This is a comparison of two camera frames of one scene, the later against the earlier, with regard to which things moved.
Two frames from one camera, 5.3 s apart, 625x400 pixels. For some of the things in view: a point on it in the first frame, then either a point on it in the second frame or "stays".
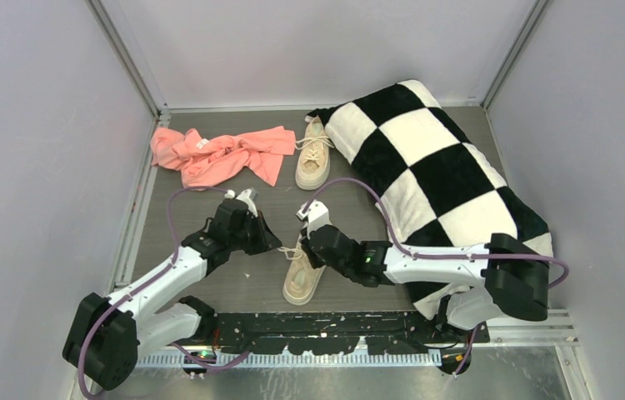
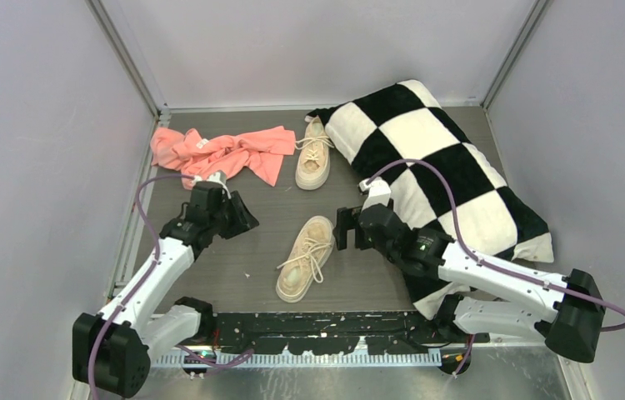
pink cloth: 202,159 stays
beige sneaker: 312,166 stays
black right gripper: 318,262 → 347,218
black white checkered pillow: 431,184 stays
